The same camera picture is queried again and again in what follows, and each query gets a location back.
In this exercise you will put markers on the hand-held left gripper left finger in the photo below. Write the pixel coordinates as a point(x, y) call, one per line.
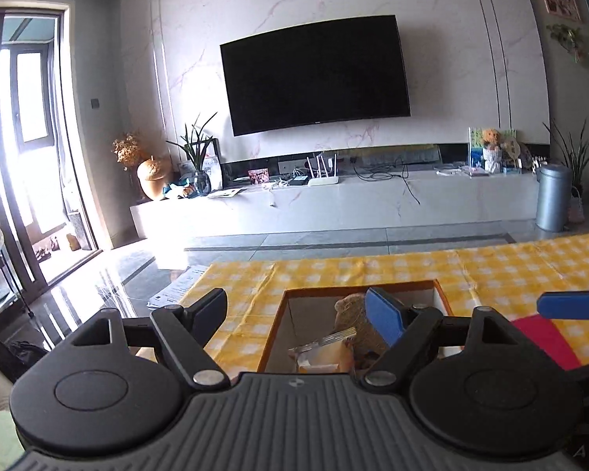
point(208, 315)

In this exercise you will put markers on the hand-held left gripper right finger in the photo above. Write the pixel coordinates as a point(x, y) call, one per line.
point(384, 315)

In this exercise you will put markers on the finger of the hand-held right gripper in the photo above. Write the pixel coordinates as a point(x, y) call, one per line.
point(569, 304)

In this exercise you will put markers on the brown plush toy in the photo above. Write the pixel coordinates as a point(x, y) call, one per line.
point(353, 319)

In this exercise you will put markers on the clear packet with orange label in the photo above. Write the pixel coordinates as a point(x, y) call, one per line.
point(324, 355)

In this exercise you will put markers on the cardboard box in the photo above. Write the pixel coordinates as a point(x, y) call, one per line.
point(304, 319)

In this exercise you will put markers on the papers on floor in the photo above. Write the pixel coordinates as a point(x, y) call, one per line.
point(179, 287)

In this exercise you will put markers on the red square box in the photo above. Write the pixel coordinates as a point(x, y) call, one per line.
point(545, 343)

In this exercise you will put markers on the yellow checkered tablecloth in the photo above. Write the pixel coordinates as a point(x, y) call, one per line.
point(255, 279)

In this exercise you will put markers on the grey metal trash can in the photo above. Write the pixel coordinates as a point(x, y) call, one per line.
point(553, 198)

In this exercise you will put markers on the white marble television cabinet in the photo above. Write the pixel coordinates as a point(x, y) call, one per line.
point(324, 211)

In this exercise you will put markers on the papers on cabinet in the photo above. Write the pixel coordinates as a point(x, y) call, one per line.
point(226, 193)

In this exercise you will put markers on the blue toy figure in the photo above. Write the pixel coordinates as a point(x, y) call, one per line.
point(179, 191)

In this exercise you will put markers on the green plant in glass vase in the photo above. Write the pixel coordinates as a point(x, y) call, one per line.
point(201, 181)

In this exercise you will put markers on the potted long leaf plant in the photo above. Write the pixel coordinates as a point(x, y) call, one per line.
point(576, 167)

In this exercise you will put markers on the acorn shaped vase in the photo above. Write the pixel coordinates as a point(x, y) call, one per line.
point(154, 179)

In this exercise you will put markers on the white router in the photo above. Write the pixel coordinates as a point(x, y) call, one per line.
point(324, 180)

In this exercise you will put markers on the small pink photo card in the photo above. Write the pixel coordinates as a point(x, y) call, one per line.
point(258, 176)

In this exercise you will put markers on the white framed picture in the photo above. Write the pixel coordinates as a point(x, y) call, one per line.
point(213, 164)

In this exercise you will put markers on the round hand fan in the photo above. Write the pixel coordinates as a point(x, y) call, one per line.
point(511, 149)

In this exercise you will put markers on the teddy bear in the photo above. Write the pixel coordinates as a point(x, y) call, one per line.
point(491, 147)

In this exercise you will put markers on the dried flower bunch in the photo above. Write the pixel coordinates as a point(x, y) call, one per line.
point(126, 149)

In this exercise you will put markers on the black bag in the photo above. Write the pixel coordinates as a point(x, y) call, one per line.
point(10, 355)

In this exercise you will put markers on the hanging vine plant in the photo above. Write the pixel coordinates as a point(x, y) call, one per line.
point(569, 39)

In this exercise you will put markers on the glass balcony door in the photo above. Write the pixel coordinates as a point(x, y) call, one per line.
point(29, 108)

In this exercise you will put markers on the grey stone pedestal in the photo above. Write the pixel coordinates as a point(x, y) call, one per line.
point(77, 230)

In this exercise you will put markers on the black wall television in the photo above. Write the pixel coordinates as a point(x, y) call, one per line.
point(316, 76)

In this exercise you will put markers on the framed wall picture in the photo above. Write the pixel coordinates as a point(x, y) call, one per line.
point(561, 1)

